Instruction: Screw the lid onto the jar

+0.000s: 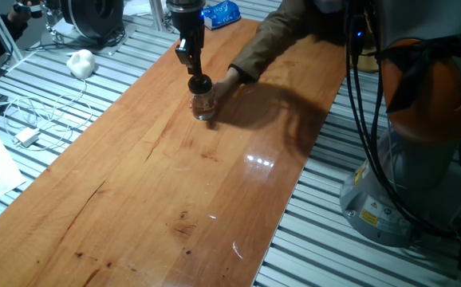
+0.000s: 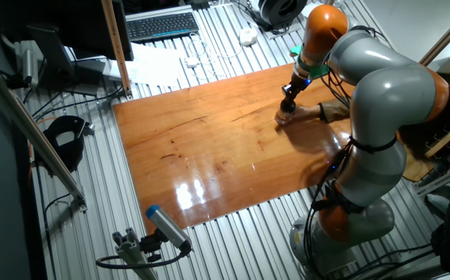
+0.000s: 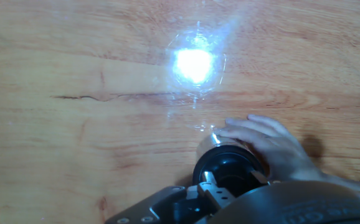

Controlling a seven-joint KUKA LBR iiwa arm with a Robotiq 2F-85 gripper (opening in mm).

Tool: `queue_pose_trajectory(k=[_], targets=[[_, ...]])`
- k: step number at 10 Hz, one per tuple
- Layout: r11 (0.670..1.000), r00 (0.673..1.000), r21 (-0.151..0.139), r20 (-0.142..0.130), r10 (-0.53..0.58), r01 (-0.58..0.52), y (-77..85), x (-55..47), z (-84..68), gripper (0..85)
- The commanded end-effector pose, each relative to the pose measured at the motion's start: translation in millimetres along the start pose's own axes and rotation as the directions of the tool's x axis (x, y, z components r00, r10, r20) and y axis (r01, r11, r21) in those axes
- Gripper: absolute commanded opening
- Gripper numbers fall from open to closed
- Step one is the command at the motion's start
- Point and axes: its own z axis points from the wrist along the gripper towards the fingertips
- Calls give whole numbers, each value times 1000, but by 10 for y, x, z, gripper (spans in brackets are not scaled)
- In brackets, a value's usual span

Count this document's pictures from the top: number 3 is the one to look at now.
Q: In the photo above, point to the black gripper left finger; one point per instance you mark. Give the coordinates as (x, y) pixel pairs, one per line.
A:
(198, 202)

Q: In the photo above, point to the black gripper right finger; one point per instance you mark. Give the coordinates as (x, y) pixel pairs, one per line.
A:
(261, 177)

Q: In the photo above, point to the clear glass jar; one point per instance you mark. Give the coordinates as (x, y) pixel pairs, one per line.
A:
(208, 144)

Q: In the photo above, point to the bare helper hand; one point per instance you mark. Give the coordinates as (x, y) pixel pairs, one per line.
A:
(276, 146)

